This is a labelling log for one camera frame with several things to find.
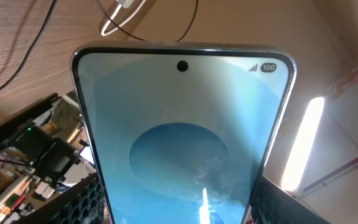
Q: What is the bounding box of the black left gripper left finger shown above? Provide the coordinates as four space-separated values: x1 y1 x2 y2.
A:
14 173 105 224

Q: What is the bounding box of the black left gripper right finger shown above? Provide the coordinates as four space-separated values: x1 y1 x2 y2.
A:
250 177 329 224

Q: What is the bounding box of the black USB charger cable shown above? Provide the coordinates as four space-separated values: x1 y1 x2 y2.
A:
0 0 199 100

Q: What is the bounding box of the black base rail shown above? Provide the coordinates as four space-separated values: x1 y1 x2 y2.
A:
0 93 61 142

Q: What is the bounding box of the white power strip cord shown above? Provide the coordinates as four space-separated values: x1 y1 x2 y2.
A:
100 0 149 37

